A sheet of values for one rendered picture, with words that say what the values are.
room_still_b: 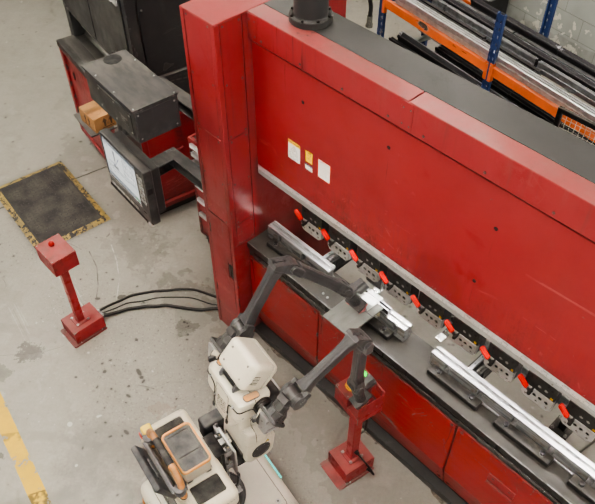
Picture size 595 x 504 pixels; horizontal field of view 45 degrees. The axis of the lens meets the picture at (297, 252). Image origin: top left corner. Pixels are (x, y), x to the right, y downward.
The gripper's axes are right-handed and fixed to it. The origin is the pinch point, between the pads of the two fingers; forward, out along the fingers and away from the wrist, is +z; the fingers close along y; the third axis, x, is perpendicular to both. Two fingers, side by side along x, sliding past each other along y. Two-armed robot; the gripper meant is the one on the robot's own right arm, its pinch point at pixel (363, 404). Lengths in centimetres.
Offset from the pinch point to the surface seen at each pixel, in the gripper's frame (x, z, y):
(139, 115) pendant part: 127, -125, -10
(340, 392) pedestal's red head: 10.4, -4.9, -5.6
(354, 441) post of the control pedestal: 2.5, 39.5, -11.8
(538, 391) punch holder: -59, -37, 57
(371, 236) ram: 39, -62, 47
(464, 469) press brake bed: -47, 34, 23
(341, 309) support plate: 39.3, -21.6, 20.0
